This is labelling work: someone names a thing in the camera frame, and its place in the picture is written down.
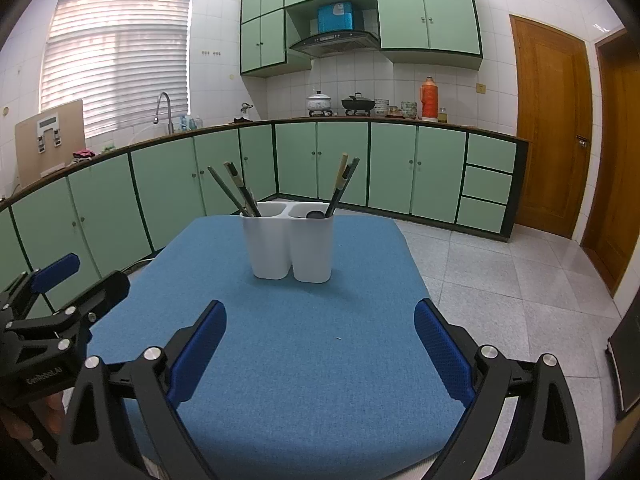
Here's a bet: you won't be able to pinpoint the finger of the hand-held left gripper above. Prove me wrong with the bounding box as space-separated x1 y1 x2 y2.
7 271 131 353
0 252 82 323

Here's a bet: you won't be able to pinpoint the green base cabinets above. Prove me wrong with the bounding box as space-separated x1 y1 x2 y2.
0 116 530 311

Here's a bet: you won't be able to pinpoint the blue table cloth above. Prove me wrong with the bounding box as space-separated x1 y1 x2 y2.
85 214 473 480

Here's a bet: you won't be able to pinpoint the orange thermos flask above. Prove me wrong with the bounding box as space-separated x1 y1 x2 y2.
420 76 438 121

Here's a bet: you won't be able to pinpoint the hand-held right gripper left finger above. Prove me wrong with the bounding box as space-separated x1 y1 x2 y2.
59 300 228 480

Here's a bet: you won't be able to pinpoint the green wall cabinets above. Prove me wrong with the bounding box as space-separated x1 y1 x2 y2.
240 0 483 79

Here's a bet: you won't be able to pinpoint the dark blue chopstick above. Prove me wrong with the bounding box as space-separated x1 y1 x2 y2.
237 182 262 217
325 156 361 218

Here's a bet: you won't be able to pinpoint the metal kitchen faucet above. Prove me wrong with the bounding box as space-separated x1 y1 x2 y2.
153 92 175 135

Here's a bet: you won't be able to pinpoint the blue box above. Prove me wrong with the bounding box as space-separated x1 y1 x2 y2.
317 2 357 33

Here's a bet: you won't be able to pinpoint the wooden door in frame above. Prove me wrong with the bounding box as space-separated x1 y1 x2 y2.
580 27 640 298

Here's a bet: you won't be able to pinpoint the white two-part utensil holder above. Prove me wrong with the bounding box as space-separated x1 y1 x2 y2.
239 201 335 283

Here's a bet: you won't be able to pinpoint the black appliance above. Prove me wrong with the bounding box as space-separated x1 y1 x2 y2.
605 305 640 421

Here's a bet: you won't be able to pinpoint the brown cardboard box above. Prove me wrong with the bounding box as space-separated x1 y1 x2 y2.
14 99 86 186

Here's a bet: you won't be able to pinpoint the black range hood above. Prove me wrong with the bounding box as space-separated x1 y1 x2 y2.
288 31 381 59

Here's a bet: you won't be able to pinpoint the closed wooden door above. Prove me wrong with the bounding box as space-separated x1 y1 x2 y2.
509 14 593 240

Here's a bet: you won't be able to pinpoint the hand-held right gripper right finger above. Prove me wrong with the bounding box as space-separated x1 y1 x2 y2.
414 298 586 480

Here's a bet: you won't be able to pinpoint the person's left hand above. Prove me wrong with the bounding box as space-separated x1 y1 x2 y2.
0 391 66 442

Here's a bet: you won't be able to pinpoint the white cooking pot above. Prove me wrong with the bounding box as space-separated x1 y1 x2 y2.
306 90 334 117

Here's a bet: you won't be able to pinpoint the black wok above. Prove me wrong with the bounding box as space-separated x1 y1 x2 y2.
341 92 376 116

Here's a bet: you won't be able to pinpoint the white window blind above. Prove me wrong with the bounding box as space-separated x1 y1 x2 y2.
39 0 194 138

